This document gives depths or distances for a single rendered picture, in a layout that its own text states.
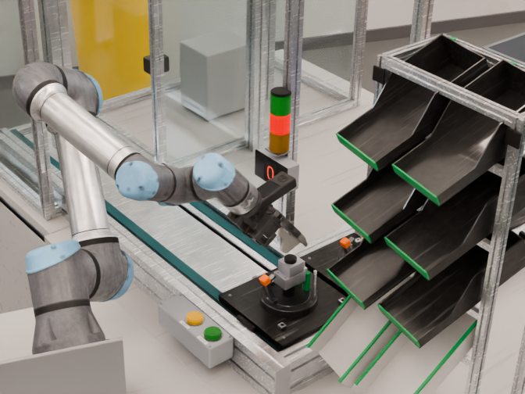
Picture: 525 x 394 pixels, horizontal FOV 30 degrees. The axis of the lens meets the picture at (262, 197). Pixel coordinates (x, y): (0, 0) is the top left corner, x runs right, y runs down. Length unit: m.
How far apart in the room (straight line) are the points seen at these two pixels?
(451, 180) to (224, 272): 0.93
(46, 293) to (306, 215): 1.06
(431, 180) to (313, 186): 1.28
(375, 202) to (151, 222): 0.94
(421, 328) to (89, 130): 0.77
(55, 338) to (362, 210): 0.67
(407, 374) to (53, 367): 0.71
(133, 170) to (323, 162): 1.32
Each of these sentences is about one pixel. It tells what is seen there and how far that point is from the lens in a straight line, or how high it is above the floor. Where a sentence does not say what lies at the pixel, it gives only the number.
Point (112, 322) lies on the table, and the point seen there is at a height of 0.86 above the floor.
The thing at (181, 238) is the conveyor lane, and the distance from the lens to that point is 2.67.
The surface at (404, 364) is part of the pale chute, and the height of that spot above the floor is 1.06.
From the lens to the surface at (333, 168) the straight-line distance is 3.13.
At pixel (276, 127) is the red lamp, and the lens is 2.33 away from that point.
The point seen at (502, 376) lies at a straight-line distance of 2.40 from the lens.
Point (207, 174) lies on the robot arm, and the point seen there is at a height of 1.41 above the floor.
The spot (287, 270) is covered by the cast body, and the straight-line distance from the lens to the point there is 2.28.
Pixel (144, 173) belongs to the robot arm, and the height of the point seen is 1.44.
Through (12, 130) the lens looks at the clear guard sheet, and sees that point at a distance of 2.94.
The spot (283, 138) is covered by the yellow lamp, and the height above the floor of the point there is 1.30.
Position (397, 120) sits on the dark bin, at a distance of 1.90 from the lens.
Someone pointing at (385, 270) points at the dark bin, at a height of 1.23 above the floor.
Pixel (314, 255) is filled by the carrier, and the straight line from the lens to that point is 2.52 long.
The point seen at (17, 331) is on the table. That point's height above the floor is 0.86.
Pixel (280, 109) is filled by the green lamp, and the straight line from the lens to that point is 2.31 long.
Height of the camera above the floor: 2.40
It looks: 31 degrees down
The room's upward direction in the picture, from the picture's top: 1 degrees clockwise
